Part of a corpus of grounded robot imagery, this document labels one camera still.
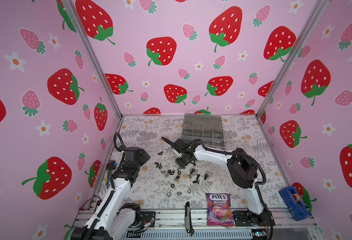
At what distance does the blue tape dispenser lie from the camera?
73 centimetres

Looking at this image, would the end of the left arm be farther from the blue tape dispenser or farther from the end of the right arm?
the blue tape dispenser

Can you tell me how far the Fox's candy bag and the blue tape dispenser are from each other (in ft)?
1.02
